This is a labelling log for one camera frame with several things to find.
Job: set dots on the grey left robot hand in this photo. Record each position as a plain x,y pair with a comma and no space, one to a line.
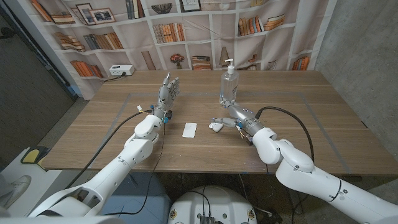
166,98

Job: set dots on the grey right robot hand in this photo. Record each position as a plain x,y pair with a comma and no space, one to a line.
247,118

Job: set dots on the white airpods case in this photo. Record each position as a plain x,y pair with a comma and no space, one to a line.
216,127

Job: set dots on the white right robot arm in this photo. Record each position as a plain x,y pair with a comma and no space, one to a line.
311,180

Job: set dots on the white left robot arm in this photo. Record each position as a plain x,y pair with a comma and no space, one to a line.
118,163

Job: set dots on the clear pump dispenser bottle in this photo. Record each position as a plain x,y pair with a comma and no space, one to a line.
229,87

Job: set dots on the white card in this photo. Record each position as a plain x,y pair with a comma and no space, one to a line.
189,130

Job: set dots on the white power strip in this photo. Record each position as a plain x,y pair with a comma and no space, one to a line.
121,70

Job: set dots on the printed bookshelf backdrop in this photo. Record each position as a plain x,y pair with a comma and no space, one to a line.
199,40

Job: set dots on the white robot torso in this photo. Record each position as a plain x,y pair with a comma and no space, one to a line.
217,202

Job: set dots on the black power adapter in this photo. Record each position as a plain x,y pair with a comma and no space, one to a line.
270,217

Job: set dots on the grey table leg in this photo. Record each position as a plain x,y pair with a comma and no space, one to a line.
299,207

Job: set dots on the grey electronics box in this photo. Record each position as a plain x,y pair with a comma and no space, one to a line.
206,220

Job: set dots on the yellow and black floor object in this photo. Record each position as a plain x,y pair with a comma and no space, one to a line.
31,155

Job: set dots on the white floor platform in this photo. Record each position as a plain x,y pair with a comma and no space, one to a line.
40,186

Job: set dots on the white shoe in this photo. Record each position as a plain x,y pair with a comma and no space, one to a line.
15,188

